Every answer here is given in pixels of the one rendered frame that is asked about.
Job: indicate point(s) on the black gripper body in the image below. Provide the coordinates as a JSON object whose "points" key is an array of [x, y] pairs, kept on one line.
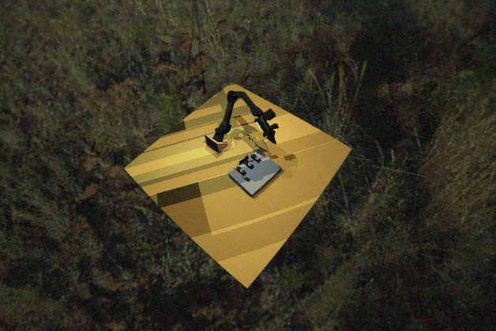
{"points": [[266, 130]]}

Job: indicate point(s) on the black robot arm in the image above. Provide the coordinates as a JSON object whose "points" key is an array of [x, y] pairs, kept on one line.
{"points": [[232, 97]]}

